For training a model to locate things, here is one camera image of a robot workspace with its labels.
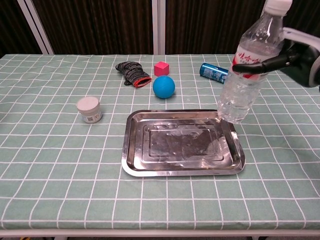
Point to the green checkered tablecloth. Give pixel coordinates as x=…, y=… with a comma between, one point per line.
x=62, y=162

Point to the blue ball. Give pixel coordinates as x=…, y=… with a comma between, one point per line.
x=163, y=87

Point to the blue spray bottle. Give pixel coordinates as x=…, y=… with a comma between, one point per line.
x=212, y=72

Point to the pink cube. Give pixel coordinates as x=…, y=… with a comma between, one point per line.
x=161, y=68

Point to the transparent plastic water bottle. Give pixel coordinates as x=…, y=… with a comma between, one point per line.
x=246, y=82

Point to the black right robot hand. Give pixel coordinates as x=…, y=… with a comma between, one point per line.
x=300, y=62

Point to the stainless steel tray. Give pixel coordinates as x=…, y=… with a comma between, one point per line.
x=180, y=142

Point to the small white jar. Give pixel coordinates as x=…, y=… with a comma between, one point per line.
x=88, y=110

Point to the dark striped knit glove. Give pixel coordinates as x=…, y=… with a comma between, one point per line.
x=132, y=72

